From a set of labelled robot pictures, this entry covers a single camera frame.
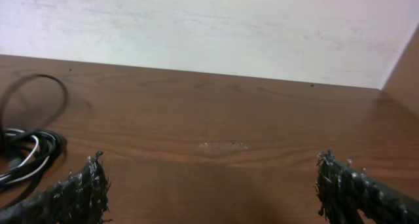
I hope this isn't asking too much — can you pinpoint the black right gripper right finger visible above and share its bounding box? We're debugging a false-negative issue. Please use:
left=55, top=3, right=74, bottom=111
left=315, top=150, right=418, bottom=224

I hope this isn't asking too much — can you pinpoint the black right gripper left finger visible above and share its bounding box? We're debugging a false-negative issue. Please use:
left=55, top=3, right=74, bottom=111
left=1, top=151, right=111, bottom=224

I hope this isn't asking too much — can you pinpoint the black usb cable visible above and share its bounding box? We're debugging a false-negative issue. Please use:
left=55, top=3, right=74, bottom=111
left=0, top=73, right=69, bottom=209

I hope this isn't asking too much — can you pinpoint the white usb cable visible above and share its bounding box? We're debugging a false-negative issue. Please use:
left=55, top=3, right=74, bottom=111
left=0, top=128, right=52, bottom=185

